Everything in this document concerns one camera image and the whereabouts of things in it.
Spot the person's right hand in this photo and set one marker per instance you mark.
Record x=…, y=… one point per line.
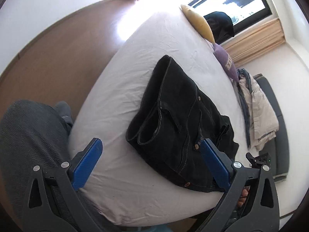
x=243, y=197

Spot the purple patterned pillow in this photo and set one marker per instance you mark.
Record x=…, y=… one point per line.
x=226, y=62

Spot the black framed window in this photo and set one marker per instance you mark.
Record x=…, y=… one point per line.
x=243, y=13

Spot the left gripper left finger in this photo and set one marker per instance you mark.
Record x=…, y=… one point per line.
x=83, y=163

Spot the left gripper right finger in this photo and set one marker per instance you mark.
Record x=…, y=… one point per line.
x=218, y=163

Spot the person's grey trousered leg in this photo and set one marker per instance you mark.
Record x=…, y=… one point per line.
x=35, y=162

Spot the black denim pants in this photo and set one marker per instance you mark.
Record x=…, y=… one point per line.
x=174, y=117

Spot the white bed mattress sheet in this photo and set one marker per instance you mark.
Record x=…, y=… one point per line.
x=123, y=187

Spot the yellow pillow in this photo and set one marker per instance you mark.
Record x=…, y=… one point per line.
x=198, y=22

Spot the beige grey folded duvet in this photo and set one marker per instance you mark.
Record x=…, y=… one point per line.
x=260, y=121

